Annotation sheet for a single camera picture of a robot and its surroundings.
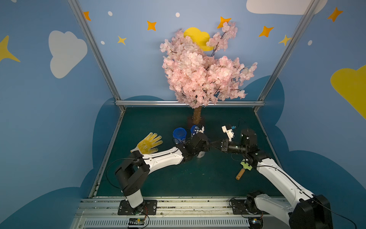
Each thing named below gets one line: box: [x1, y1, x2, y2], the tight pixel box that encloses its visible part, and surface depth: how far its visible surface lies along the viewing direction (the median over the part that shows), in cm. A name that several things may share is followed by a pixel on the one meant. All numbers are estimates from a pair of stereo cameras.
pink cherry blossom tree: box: [160, 21, 258, 125], surface depth 73 cm
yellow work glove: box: [130, 132, 163, 155], surface depth 101 cm
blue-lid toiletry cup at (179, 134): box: [172, 127, 188, 144], surface depth 90 cm
